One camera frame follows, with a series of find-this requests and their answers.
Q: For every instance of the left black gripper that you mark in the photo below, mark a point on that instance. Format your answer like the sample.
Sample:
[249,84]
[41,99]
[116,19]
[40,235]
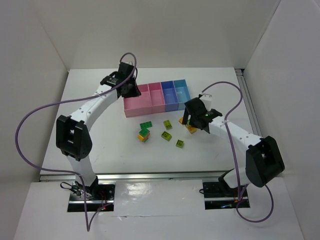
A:
[131,88]

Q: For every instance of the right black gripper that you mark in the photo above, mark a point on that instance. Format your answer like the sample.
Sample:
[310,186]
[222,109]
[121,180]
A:
[193,113]

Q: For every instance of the lime square lego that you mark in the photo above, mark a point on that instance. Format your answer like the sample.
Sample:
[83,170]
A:
[179,144]

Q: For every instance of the green lego plate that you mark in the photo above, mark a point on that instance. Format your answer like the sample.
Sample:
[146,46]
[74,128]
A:
[146,125]

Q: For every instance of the yellow round flower lego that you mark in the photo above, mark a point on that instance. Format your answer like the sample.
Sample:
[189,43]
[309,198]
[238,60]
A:
[143,138]

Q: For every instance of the dark green square lego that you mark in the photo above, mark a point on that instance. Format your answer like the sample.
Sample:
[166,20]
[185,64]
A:
[143,132]

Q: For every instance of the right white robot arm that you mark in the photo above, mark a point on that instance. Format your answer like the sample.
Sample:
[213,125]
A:
[263,160]

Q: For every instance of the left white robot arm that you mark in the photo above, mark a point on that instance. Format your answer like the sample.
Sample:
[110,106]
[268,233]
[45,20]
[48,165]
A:
[73,131]

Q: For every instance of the orange lego plate stack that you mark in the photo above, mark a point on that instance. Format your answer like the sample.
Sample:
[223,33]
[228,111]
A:
[191,129]

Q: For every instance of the large pink container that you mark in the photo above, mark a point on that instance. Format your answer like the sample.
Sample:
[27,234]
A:
[140,105]

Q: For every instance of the small pink container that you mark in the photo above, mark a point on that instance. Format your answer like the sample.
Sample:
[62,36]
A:
[157,98]

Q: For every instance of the dark blue container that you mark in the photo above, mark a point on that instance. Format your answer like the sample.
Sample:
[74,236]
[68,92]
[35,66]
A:
[170,96]

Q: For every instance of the lime lego with slope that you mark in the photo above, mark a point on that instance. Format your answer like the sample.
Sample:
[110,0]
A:
[167,125]

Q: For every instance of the light blue container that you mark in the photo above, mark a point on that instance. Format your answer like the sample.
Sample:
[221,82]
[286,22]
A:
[182,93]

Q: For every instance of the right aluminium rail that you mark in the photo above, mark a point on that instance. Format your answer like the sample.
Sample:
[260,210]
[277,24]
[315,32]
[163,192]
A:
[248,101]

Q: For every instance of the aluminium rail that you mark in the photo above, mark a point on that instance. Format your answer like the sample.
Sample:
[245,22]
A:
[188,175]
[248,101]

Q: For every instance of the front aluminium rail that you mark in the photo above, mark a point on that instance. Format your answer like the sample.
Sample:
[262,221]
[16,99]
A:
[188,175]

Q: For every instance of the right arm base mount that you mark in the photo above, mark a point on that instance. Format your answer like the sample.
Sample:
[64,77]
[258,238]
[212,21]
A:
[218,197]

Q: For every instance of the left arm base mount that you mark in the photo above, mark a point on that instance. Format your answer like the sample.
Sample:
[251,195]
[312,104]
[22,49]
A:
[103,198]

